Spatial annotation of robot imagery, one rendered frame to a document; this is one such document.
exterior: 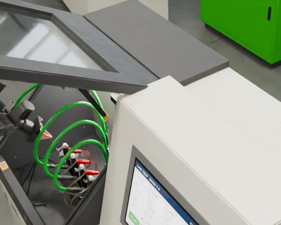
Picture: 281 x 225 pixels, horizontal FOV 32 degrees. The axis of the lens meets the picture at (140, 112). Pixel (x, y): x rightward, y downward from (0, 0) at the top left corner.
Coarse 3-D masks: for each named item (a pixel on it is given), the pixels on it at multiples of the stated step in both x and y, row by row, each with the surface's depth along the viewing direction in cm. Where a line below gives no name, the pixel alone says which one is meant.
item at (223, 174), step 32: (128, 96) 168; (160, 96) 167; (192, 96) 166; (128, 128) 166; (160, 128) 154; (192, 128) 154; (224, 128) 153; (128, 160) 169; (160, 160) 153; (192, 160) 143; (224, 160) 142; (256, 160) 141; (192, 192) 142; (224, 192) 132; (256, 192) 132; (224, 224) 132; (256, 224) 124
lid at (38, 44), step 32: (0, 0) 198; (0, 32) 168; (32, 32) 182; (64, 32) 199; (96, 32) 212; (0, 64) 138; (32, 64) 148; (64, 64) 164; (96, 64) 177; (128, 64) 187
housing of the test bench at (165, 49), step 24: (96, 24) 220; (120, 24) 219; (144, 24) 218; (168, 24) 216; (144, 48) 202; (168, 48) 201; (192, 48) 200; (168, 72) 187; (192, 72) 186; (216, 72) 191; (216, 96) 179; (240, 96) 178; (264, 96) 177; (240, 120) 168; (264, 120) 167; (264, 144) 158
